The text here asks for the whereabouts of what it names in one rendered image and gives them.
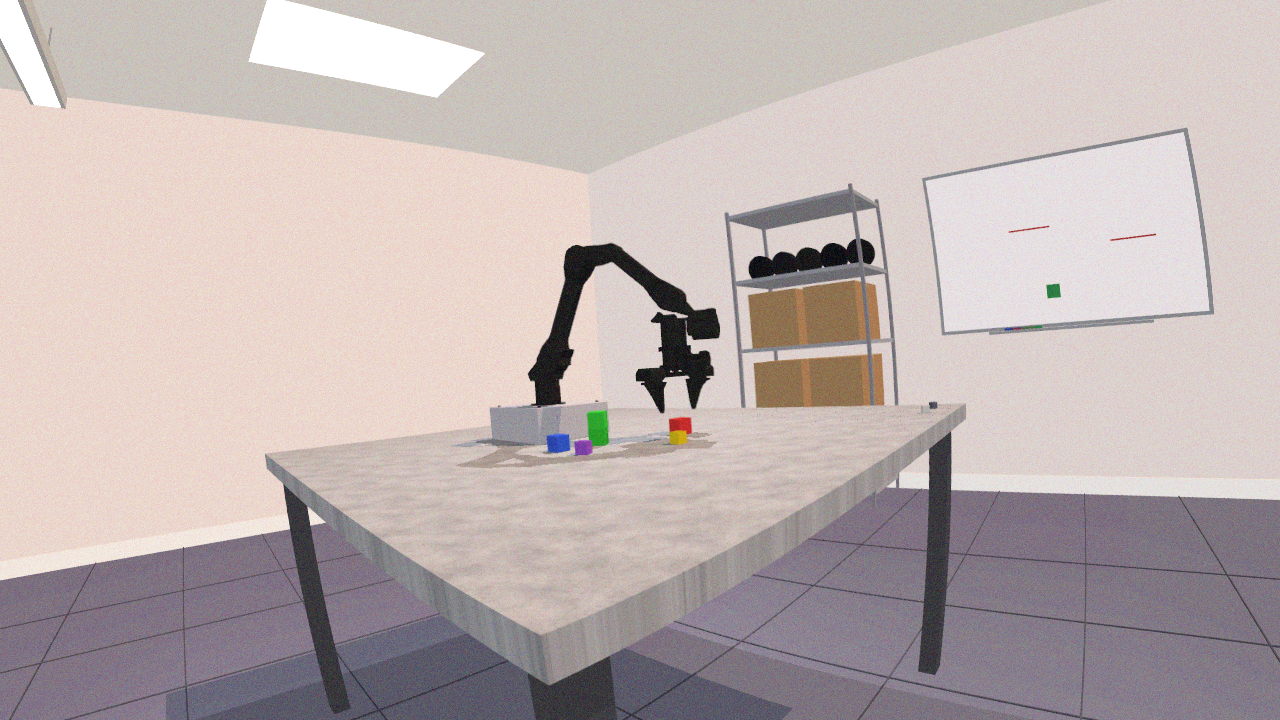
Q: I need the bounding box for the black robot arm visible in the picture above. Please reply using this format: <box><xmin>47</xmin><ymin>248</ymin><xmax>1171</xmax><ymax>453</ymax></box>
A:
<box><xmin>529</xmin><ymin>243</ymin><xmax>721</xmax><ymax>405</ymax></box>

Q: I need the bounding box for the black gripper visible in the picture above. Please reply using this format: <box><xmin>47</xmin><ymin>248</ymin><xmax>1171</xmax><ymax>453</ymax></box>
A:
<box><xmin>636</xmin><ymin>341</ymin><xmax>714</xmax><ymax>414</ymax></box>

